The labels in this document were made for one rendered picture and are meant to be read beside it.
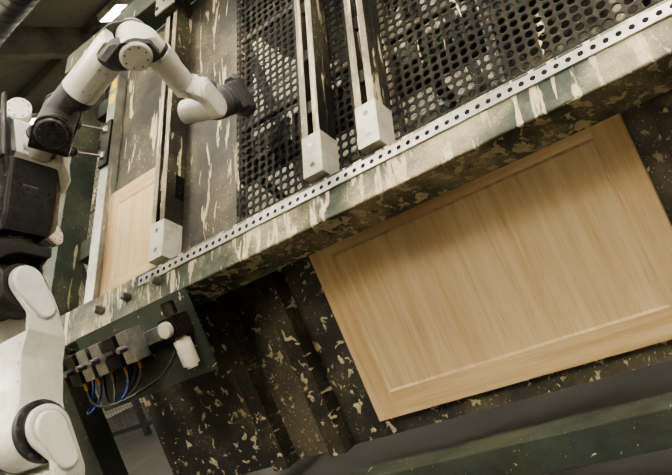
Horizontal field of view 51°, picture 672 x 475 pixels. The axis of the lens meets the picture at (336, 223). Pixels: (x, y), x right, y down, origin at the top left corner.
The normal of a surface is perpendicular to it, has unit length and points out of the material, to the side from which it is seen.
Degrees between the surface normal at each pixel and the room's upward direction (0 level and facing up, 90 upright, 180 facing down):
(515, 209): 90
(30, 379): 90
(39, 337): 112
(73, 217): 90
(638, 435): 90
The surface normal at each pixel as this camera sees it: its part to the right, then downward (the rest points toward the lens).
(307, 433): -0.49, 0.15
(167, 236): 0.78, -0.37
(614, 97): 0.07, 0.86
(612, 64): -0.63, -0.37
